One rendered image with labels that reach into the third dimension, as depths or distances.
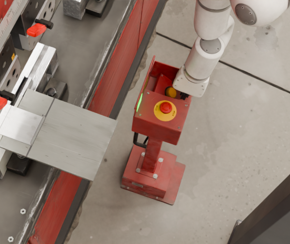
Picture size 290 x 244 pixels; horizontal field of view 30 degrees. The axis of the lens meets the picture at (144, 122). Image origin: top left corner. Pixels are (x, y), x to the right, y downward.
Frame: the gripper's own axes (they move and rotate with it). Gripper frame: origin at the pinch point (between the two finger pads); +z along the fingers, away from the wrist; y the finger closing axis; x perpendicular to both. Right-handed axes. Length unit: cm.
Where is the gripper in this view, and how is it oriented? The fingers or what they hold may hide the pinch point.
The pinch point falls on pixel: (184, 93)
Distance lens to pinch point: 179.6
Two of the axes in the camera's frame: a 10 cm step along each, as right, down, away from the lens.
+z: -1.6, 3.8, 9.1
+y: 9.4, 3.5, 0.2
